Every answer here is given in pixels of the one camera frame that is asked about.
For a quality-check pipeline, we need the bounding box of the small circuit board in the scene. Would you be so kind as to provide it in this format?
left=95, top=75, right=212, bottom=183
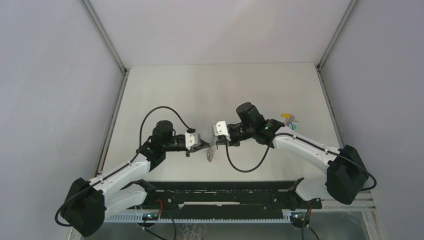
left=290, top=213, right=311, bottom=224
left=142, top=213, right=160, bottom=221

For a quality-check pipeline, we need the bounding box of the white slotted cable duct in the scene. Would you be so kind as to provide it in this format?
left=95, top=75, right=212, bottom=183
left=104, top=210, right=292, bottom=224

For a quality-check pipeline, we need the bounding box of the right black camera cable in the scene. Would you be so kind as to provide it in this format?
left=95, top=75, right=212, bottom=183
left=225, top=132, right=378, bottom=192

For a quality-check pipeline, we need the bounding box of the right small circuit board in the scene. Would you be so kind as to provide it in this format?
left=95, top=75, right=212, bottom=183
left=290, top=213, right=311, bottom=224

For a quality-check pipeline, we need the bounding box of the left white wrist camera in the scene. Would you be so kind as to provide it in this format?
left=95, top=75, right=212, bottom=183
left=184, top=128, right=201, bottom=151

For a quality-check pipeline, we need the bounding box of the left black camera cable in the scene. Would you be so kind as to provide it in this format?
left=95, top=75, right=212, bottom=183
left=139, top=105, right=195, bottom=150

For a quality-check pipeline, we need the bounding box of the black camera cable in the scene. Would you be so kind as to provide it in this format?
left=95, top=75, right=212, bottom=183
left=139, top=105, right=195, bottom=150
left=225, top=132, right=378, bottom=192

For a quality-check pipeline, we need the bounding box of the yellow key tag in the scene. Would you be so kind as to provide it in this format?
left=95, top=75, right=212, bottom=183
left=280, top=113, right=291, bottom=119

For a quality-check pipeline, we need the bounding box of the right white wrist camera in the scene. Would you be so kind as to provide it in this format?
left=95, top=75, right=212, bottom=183
left=212, top=121, right=231, bottom=141

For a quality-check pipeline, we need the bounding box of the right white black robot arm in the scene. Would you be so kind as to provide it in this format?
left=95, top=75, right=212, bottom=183
left=212, top=102, right=377, bottom=208

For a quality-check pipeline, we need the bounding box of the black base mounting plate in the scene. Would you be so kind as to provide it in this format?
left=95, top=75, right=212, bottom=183
left=135, top=180, right=323, bottom=217

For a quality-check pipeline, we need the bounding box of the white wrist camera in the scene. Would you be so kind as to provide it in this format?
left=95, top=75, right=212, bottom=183
left=184, top=128, right=201, bottom=151
left=212, top=121, right=231, bottom=141

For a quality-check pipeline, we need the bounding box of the left small circuit board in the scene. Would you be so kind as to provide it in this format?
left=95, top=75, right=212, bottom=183
left=142, top=213, right=160, bottom=221

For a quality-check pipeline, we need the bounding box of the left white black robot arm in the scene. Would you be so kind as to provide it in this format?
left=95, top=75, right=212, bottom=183
left=54, top=120, right=210, bottom=237

